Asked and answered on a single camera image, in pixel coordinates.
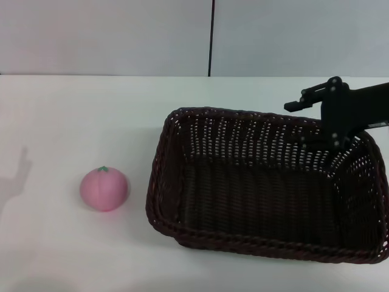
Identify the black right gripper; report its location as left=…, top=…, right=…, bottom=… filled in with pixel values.
left=283, top=76, right=389, bottom=153

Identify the dark brown woven basket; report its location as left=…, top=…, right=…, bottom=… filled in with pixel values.
left=145, top=106, right=389, bottom=264

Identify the pink toy peach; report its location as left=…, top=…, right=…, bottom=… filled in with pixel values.
left=80, top=165, right=129, bottom=213

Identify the black vertical wall strip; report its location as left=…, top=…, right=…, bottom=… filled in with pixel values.
left=207, top=0, right=216, bottom=77

